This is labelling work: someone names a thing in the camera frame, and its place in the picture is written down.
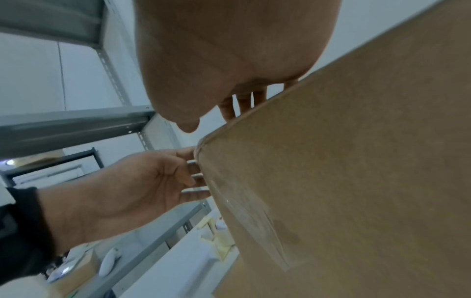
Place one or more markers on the black framed shelf unit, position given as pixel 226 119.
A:
pixel 51 163

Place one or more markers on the black marker wristband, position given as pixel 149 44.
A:
pixel 25 232

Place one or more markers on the grey metal shelf rack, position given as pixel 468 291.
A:
pixel 73 128

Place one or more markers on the brown cardboard box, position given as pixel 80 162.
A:
pixel 349 174

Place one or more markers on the brown storage carton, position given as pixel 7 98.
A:
pixel 79 275

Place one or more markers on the yellow white tape dispenser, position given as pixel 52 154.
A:
pixel 217 241

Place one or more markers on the person's right hand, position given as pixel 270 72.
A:
pixel 228 49

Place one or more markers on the person's left hand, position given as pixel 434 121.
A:
pixel 121 192

